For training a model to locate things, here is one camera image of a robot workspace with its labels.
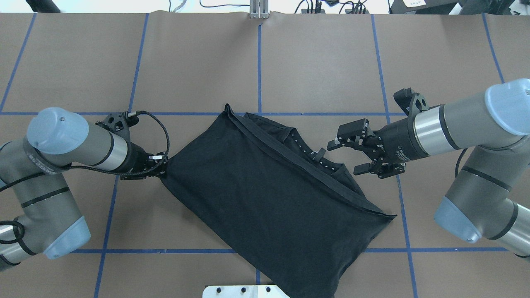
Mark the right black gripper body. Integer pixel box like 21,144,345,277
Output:
371,120,429,168

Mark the black graphic t-shirt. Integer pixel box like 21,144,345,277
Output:
161,104,395,298

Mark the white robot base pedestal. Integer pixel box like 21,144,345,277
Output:
202,285,288,298

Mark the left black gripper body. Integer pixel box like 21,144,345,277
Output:
124,143,157,177

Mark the aluminium frame post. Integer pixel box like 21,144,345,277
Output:
249,0,270,19

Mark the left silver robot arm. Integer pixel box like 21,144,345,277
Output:
0,107,170,271

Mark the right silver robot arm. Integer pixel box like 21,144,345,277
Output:
326,79,530,262

